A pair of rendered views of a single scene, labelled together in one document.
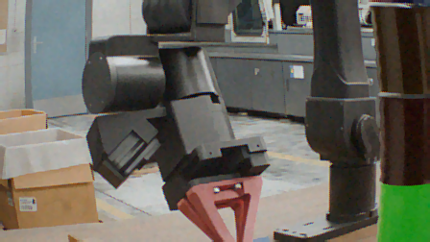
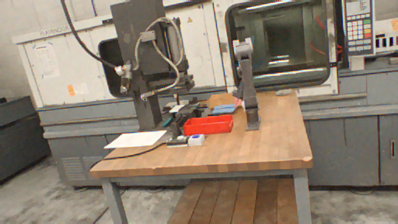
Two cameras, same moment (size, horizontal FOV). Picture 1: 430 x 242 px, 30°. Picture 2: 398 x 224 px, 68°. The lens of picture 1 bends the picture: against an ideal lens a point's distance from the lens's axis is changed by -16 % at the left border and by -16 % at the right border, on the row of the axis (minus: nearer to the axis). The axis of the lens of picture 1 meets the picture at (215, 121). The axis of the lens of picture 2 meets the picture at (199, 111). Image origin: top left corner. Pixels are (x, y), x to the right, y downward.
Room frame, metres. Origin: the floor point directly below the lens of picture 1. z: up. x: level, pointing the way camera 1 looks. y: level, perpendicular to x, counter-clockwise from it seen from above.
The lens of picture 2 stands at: (1.91, -1.37, 1.43)
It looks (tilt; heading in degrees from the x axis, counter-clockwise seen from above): 15 degrees down; 137
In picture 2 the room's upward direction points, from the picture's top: 11 degrees counter-clockwise
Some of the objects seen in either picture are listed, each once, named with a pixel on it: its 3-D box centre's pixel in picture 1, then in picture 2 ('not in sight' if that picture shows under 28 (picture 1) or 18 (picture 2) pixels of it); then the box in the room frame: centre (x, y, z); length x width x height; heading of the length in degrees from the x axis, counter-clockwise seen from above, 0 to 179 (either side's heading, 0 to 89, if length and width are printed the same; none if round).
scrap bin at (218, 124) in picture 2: not in sight; (208, 125); (0.82, -0.31, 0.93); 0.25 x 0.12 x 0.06; 30
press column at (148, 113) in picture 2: not in sight; (137, 68); (0.35, -0.35, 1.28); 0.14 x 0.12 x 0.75; 120
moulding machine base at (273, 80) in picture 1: (305, 71); not in sight; (9.90, -1.02, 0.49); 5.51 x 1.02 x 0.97; 27
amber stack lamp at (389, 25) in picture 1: (414, 48); not in sight; (0.32, -0.08, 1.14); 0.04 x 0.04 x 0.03
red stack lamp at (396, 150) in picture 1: (418, 134); not in sight; (0.32, -0.08, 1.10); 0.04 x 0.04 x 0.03
